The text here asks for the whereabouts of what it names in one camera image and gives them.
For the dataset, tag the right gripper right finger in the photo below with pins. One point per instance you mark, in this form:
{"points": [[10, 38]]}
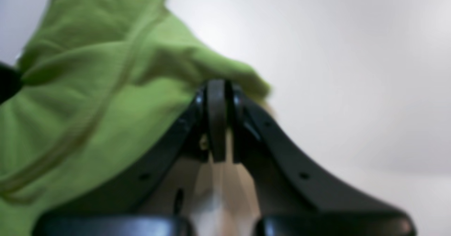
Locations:
{"points": [[296, 196]]}

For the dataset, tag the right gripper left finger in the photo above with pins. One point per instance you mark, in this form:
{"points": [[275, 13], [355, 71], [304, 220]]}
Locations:
{"points": [[152, 197]]}

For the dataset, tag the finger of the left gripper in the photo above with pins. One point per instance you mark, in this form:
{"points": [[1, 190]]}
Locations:
{"points": [[10, 82]]}

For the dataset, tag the green T-shirt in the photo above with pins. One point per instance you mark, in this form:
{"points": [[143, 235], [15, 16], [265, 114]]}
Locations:
{"points": [[102, 81]]}

